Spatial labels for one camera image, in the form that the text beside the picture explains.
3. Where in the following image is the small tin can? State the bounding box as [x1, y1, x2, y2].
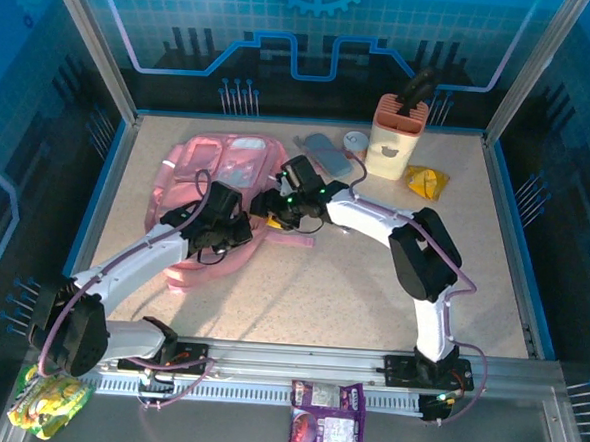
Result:
[341, 130, 372, 159]

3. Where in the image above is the black handled knife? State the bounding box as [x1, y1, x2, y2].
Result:
[396, 65, 442, 119]

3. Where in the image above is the aluminium front rail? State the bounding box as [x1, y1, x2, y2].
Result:
[24, 327, 566, 404]

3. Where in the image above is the black controller box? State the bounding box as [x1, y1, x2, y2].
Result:
[416, 391, 455, 423]
[135, 374, 176, 410]

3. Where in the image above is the grey pencil case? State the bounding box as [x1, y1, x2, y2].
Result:
[291, 132, 356, 179]

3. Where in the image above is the green yellow snack bag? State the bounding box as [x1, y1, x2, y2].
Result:
[4, 366, 95, 442]

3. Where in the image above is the cream and pink knife block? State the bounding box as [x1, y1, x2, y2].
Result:
[363, 91, 431, 184]

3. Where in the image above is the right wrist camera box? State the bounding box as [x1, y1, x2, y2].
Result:
[274, 169, 294, 196]

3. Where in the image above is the purple snack packet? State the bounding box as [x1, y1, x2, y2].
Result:
[287, 378, 369, 442]

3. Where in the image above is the white slotted cable duct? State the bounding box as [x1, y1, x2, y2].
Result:
[81, 370, 426, 416]

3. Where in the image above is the pink backpack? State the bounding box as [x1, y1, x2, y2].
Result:
[139, 127, 321, 303]

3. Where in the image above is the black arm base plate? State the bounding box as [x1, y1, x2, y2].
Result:
[117, 338, 208, 377]
[382, 353, 477, 393]

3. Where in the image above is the aluminium frame post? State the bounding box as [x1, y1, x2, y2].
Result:
[481, 0, 590, 154]
[34, 0, 148, 126]

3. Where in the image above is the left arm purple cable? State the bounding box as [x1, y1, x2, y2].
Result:
[35, 159, 228, 415]

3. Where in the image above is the yellow snack packet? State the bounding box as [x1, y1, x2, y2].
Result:
[401, 163, 452, 202]

